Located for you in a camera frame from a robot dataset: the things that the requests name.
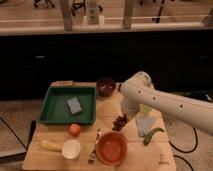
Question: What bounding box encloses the red bowl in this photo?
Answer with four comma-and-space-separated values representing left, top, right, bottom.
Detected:
96, 132, 128, 166

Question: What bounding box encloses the light green cup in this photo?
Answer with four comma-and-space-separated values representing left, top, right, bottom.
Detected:
140, 105, 152, 116

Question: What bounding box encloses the orange fruit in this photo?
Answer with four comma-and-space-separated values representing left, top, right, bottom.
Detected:
68, 124, 82, 137

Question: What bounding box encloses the black cable on floor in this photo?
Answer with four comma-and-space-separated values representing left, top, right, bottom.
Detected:
168, 127, 199, 171

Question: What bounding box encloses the dark blue object on floor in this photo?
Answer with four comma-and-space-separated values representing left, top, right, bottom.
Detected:
185, 91, 213, 102

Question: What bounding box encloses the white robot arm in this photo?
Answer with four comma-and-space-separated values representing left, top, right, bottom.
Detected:
120, 71, 213, 136

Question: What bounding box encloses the dark maroon bowl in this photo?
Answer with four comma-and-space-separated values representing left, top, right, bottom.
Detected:
96, 77, 116, 97

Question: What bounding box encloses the metal fork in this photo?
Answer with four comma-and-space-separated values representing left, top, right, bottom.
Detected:
88, 128, 101, 165

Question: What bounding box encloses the green cucumber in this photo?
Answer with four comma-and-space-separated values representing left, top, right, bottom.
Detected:
143, 127, 165, 146

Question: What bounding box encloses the yellow corn cob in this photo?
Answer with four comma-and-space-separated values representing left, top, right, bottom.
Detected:
40, 140, 61, 152

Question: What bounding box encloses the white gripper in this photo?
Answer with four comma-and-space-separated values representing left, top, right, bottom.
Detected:
120, 97, 140, 126

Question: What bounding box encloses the grey cloth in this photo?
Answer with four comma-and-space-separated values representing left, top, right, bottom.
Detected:
136, 115, 156, 137

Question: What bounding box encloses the bunch of dark grapes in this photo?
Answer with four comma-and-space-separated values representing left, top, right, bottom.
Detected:
112, 116, 127, 132

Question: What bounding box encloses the blue-grey sponge in tray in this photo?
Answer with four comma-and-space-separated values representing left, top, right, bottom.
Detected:
67, 97, 82, 115

